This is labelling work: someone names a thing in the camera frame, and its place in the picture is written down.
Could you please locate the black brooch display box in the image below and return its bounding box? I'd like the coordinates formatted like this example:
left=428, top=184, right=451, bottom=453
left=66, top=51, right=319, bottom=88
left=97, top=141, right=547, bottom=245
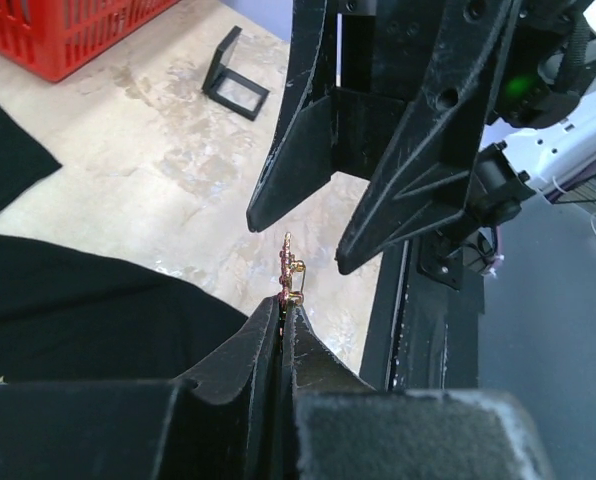
left=202, top=25, right=269, bottom=121

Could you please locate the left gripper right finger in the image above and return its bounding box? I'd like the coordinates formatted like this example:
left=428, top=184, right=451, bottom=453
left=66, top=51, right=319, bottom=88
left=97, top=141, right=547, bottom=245
left=285, top=307, right=555, bottom=479

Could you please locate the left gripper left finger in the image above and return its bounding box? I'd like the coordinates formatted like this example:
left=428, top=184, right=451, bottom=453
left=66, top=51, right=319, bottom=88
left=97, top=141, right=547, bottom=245
left=0, top=297, right=281, bottom=479

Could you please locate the red plastic basket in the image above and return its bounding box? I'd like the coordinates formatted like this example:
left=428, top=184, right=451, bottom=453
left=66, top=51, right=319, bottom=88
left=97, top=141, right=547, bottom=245
left=0, top=0, right=176, bottom=82

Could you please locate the black floral t-shirt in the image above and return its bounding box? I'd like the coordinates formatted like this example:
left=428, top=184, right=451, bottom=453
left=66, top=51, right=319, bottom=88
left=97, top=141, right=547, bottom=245
left=0, top=87, right=259, bottom=386

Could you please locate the pink gold brooch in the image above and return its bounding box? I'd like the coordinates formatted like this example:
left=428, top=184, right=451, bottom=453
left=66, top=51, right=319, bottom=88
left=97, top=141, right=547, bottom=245
left=278, top=232, right=307, bottom=311

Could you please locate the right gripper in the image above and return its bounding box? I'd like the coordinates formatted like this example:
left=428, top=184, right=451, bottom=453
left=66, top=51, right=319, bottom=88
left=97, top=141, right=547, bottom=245
left=246, top=0, right=520, bottom=274

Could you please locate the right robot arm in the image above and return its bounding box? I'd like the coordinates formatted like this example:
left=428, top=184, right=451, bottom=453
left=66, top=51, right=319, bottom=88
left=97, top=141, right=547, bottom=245
left=246, top=1, right=596, bottom=289

